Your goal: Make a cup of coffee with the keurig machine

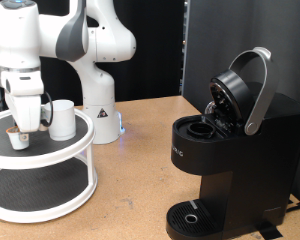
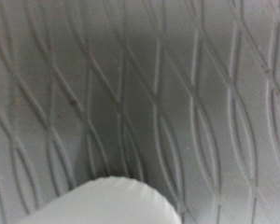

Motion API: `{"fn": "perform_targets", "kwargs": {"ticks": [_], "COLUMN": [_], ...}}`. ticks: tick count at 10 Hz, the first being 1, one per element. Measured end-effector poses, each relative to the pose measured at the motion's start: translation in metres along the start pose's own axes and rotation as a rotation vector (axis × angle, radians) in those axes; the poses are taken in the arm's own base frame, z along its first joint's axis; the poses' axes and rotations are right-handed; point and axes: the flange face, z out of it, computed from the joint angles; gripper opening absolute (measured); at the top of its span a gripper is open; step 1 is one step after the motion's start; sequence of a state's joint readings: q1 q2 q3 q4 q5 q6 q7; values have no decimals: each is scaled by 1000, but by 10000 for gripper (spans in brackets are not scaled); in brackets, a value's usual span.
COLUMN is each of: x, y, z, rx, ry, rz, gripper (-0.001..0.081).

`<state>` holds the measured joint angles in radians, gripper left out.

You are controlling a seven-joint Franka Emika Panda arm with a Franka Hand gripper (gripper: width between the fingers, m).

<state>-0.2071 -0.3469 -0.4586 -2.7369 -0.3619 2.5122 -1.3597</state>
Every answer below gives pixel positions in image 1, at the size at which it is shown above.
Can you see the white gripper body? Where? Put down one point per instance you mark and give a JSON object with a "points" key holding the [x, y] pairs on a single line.
{"points": [[25, 106]]}

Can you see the black backdrop curtain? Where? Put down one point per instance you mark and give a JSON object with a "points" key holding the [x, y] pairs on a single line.
{"points": [[156, 50]]}

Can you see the black tape strip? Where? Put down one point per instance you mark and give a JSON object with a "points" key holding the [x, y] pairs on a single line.
{"points": [[270, 231]]}

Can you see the white two-tier turntable shelf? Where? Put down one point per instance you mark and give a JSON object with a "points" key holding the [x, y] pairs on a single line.
{"points": [[43, 156]]}

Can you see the black Keurig coffee machine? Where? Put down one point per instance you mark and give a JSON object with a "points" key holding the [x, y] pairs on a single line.
{"points": [[256, 160]]}

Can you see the orange rimmed coffee pod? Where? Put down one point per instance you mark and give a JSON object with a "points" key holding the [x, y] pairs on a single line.
{"points": [[16, 141]]}

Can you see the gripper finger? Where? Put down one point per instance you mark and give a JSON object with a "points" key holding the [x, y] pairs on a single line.
{"points": [[24, 137]]}

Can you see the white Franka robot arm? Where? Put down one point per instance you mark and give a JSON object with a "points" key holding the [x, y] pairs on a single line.
{"points": [[100, 86]]}

